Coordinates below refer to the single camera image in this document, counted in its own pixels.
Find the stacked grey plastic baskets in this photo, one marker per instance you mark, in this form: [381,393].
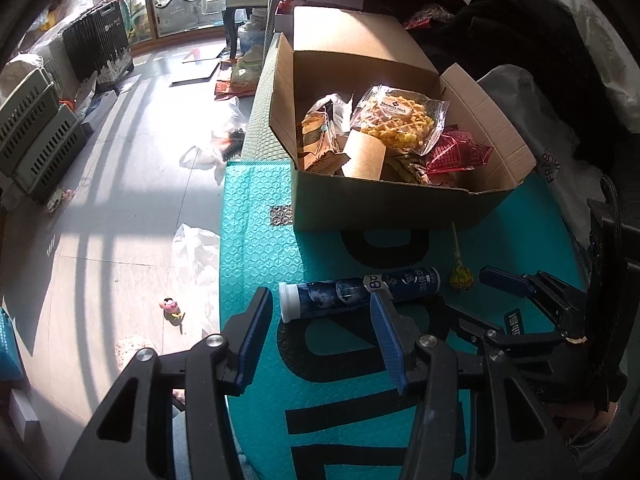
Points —
[25,110]

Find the brown beige snack packet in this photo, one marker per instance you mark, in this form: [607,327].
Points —
[317,135]

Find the clear plastic packet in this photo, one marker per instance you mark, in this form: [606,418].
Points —
[342,110]

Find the crumpled clear plastic bag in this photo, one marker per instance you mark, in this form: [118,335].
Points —
[200,157]

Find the yellow lollipop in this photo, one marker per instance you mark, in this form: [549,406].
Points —
[460,277]

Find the red patterned packet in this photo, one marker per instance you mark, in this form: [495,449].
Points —
[420,16]

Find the pale green storage bag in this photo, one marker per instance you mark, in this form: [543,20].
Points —
[180,7]

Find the small pink toy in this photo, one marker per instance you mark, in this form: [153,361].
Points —
[169,305]

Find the teal bubble mailer mat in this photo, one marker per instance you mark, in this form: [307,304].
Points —
[250,240]

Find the dark red snack packet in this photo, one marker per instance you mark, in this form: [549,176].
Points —
[457,155]

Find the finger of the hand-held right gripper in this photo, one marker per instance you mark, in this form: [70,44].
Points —
[502,277]
[475,327]

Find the clear packet yellow snack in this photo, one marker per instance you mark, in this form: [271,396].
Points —
[400,117]

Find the flat cardboard sheet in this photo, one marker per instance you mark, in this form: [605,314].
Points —
[197,77]

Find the brown cardboard box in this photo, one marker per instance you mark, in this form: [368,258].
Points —
[380,205]

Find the green slotted crate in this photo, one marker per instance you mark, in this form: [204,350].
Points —
[50,152]

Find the crumpled white plastic bag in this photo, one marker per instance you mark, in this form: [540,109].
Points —
[195,255]

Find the yellow green snack bag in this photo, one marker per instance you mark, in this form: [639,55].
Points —
[245,72]

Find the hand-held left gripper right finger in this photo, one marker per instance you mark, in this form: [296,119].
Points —
[387,345]

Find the blue plastic bag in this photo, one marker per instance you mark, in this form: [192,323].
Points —
[7,345]

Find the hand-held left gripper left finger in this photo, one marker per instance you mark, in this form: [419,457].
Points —
[250,342]

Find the blue white tablet tube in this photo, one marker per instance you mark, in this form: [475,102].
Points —
[325,300]

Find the brown cardboard piece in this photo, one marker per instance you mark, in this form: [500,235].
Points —
[362,155]

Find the small white box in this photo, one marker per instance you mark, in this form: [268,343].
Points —
[22,410]

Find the cream puffer jacket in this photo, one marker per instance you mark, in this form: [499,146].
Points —
[600,25]

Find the black folding crate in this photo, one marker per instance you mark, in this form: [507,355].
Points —
[97,42]

